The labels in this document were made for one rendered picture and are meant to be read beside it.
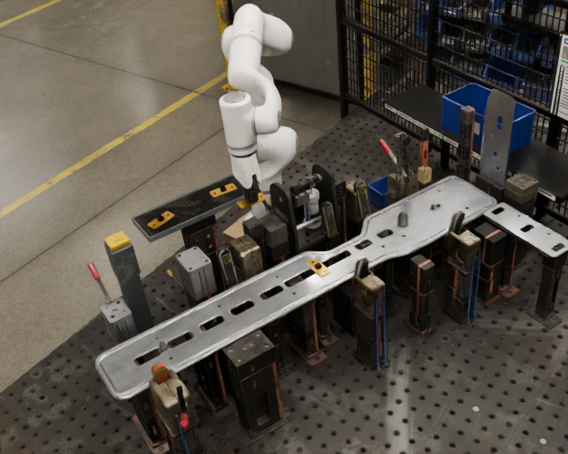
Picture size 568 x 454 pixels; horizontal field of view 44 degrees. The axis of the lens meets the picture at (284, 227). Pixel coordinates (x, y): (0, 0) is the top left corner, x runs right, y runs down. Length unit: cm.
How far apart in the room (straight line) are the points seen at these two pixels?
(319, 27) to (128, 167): 155
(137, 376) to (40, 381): 59
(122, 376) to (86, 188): 278
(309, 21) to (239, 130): 291
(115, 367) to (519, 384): 119
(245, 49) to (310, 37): 279
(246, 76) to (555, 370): 128
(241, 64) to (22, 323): 221
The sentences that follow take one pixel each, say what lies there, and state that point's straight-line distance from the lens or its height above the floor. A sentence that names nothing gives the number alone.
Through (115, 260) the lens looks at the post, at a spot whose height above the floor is 111.
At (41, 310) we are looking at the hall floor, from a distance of 382.
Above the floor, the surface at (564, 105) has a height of 120.
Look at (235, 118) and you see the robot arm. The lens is 185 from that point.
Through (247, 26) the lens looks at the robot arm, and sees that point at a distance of 206.
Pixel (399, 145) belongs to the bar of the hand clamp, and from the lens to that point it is 235.
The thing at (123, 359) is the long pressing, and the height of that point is 100.
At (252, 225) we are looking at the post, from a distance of 218.
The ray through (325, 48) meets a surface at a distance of 475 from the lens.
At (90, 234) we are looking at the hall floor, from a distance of 421.
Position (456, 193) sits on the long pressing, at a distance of 245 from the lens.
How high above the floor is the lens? 243
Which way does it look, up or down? 38 degrees down
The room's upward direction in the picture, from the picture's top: 7 degrees counter-clockwise
